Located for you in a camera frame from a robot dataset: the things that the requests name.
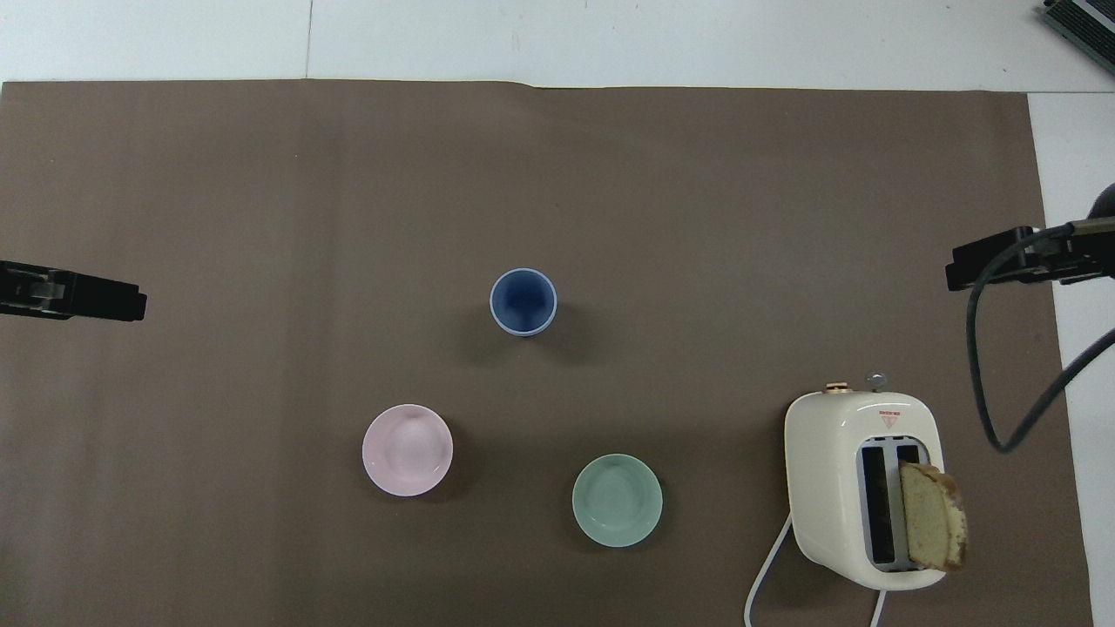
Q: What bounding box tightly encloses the pink bowl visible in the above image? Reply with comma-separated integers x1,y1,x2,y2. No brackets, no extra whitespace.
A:
362,403,454,498

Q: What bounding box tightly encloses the black cable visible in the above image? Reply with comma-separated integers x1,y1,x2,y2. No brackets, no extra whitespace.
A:
965,219,1115,455

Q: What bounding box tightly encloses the blue cup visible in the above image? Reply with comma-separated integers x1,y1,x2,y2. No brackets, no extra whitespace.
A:
489,267,558,338

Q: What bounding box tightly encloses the cream toaster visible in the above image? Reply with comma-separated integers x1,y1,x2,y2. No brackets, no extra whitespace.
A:
784,373,947,592

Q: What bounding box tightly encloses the white power cord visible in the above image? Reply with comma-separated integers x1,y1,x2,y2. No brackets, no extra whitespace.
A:
743,512,889,627

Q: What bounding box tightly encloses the bread slice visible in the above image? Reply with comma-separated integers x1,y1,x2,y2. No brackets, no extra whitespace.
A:
899,462,970,574

